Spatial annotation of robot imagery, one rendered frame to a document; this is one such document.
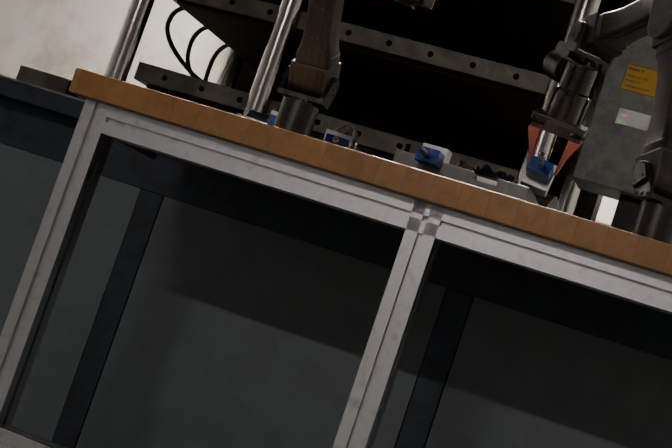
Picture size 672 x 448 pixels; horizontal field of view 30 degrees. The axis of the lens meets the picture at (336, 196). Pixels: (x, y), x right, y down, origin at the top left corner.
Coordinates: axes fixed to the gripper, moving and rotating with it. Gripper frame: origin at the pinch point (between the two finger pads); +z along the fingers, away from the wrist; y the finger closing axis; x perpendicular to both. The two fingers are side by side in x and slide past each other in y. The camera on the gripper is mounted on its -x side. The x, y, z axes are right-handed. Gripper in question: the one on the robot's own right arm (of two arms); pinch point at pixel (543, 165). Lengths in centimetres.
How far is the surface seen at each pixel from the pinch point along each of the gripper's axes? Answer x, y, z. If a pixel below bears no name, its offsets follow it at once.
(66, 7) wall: -248, 232, 52
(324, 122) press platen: -80, 63, 24
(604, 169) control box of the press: -84, -7, 9
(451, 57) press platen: -86, 39, -3
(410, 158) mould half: 4.3, 22.8, 7.2
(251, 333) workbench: 17, 37, 47
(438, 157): 7.3, 17.5, 4.5
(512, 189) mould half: 5.8, 3.0, 5.1
